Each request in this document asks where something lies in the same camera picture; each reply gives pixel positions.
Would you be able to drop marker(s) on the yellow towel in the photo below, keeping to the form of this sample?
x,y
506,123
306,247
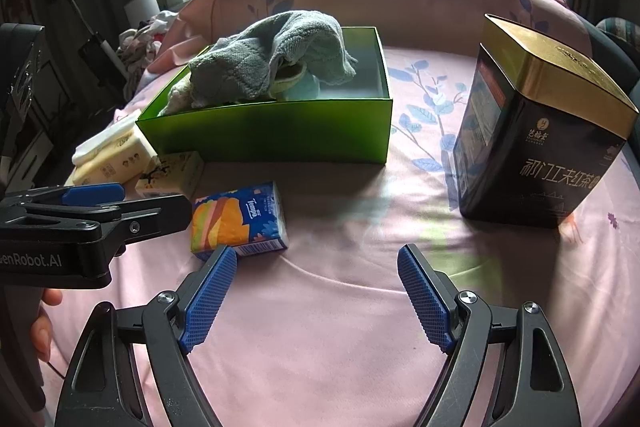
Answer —
x,y
292,79

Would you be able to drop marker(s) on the pile of clothes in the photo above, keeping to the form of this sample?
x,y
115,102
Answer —
x,y
145,42

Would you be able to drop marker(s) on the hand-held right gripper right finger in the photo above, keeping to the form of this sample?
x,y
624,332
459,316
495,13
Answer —
x,y
425,297

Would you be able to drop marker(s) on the white cylinder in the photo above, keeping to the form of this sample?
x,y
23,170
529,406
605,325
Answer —
x,y
141,7

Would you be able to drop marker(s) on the cream tissue pack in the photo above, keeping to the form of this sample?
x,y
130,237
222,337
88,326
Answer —
x,y
115,157

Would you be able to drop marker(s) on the pink floral bed sheet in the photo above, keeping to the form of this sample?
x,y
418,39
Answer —
x,y
325,307

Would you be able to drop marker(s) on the green cardboard box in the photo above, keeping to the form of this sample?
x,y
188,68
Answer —
x,y
275,132

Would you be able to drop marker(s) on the black stick vacuum cleaner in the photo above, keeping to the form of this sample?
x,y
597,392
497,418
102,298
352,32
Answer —
x,y
100,57

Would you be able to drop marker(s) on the grey towel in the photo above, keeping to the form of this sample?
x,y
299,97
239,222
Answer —
x,y
250,57

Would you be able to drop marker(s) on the small cream box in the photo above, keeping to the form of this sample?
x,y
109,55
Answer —
x,y
175,172

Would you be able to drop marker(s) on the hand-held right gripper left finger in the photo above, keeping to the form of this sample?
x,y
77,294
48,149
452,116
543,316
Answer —
x,y
207,302

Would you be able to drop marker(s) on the black tea tin gold lid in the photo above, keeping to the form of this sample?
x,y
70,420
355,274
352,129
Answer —
x,y
525,147

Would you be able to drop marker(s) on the blue orange tissue packet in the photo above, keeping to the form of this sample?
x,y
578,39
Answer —
x,y
235,217

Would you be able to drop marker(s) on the teal patterned cushion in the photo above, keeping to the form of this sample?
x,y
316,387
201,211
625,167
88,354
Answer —
x,y
620,39

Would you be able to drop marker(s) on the person's left hand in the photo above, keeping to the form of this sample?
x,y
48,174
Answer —
x,y
41,332

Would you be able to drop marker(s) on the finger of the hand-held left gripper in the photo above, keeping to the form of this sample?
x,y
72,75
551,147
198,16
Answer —
x,y
150,214
95,193

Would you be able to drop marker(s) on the white painted cabinet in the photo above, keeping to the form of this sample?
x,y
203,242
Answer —
x,y
55,82

